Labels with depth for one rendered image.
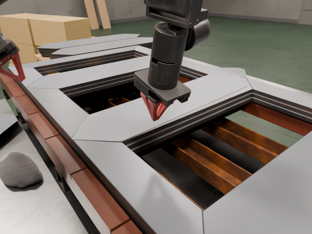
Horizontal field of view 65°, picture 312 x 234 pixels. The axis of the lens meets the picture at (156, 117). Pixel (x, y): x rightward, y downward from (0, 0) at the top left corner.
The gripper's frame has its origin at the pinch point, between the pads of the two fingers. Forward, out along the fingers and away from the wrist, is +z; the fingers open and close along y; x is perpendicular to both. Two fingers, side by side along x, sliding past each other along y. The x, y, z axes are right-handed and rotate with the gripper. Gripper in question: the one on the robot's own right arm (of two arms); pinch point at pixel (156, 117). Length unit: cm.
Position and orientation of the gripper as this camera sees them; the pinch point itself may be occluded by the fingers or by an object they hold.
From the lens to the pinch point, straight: 53.1
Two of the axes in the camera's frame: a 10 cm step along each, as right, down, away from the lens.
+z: -1.3, 7.4, 6.5
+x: -7.8, 3.3, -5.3
